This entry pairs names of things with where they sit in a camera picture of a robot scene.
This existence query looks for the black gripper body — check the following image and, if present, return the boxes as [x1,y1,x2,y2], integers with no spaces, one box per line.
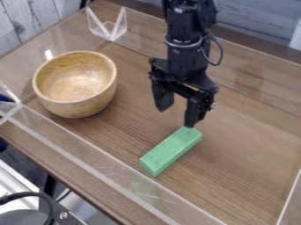
[148,39,221,111]

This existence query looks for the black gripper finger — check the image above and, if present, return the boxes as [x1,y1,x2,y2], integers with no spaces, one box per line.
[185,98,209,127]
[152,80,175,113]

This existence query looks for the green rectangular block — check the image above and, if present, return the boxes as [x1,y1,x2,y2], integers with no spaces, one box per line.
[141,127,203,177]

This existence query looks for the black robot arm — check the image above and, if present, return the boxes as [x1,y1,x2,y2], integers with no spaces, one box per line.
[150,0,221,127]

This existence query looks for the brown wooden bowl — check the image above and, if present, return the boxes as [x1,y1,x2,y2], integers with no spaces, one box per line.
[33,50,118,119]

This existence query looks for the clear acrylic tray walls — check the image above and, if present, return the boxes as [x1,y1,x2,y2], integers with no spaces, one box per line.
[0,11,301,225]

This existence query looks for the white object at right edge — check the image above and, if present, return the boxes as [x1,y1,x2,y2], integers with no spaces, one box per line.
[290,18,301,51]

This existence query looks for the black table leg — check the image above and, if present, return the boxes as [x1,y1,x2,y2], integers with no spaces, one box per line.
[45,175,58,197]

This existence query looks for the grey metal bracket with screw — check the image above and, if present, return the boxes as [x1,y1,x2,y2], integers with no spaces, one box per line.
[39,200,88,225]

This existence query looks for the black cable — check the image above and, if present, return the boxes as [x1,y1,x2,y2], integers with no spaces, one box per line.
[0,192,57,225]

